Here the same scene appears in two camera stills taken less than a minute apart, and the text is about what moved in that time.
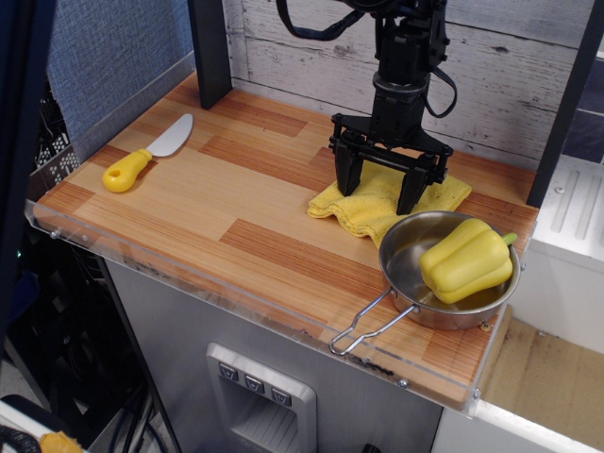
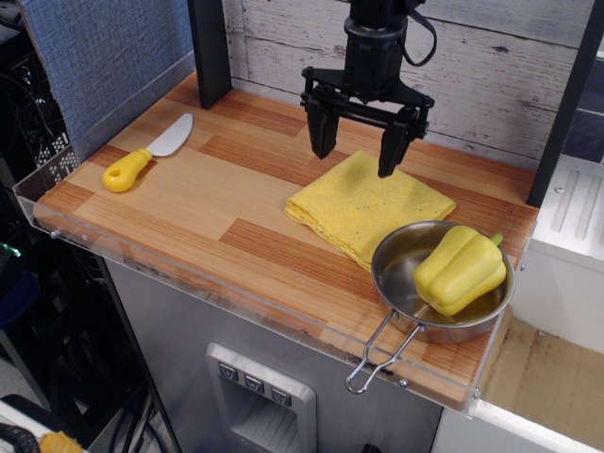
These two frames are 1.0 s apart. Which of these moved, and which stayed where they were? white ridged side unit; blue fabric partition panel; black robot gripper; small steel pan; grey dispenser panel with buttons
Moved: black robot gripper; small steel pan
Stayed: grey dispenser panel with buttons; blue fabric partition panel; white ridged side unit
